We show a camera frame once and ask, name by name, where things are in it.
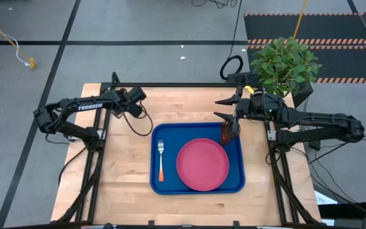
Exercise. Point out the black hazard-striped floor mat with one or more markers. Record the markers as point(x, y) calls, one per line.
point(329, 28)

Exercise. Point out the yellow tag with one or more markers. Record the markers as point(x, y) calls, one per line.
point(249, 89)

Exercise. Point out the white paper sheet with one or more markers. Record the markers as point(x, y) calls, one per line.
point(324, 198)

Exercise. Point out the pink round plate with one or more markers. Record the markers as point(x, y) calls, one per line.
point(202, 165)

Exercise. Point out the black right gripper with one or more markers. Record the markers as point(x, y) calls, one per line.
point(253, 106)

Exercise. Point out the black aluminium table frame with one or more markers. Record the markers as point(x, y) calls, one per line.
point(183, 85)

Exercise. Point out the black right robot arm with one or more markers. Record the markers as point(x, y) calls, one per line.
point(322, 122)

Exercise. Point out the black power adapter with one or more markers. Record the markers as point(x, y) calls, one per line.
point(315, 146)

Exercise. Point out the amber transparent cup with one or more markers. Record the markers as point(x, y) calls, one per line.
point(227, 135)

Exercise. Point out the vented black box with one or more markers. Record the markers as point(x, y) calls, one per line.
point(240, 78)

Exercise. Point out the white plant pot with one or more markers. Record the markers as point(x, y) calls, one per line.
point(259, 92)

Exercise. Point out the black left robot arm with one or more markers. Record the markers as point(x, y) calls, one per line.
point(89, 106)

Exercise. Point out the green leafy plant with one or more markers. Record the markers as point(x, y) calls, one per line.
point(284, 66)

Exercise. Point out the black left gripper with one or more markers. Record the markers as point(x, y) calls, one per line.
point(132, 100)

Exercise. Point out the blue plastic tray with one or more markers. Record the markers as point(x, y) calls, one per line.
point(167, 130)

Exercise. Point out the plain black box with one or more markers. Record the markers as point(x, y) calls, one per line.
point(303, 92)

